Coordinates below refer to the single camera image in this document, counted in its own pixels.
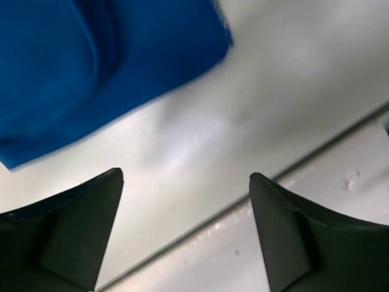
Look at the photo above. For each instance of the blue jacket with white lining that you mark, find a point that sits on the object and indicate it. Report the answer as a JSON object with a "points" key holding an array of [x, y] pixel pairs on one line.
{"points": [[70, 67]]}

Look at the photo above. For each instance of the white taped cover panel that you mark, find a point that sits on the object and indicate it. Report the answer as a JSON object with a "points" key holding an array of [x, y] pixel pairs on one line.
{"points": [[348, 175]]}

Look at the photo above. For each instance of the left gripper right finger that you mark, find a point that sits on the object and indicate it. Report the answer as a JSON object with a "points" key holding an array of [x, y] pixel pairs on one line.
{"points": [[308, 247]]}

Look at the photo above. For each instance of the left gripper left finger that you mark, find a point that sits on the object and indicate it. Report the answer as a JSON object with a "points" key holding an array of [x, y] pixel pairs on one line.
{"points": [[58, 244]]}

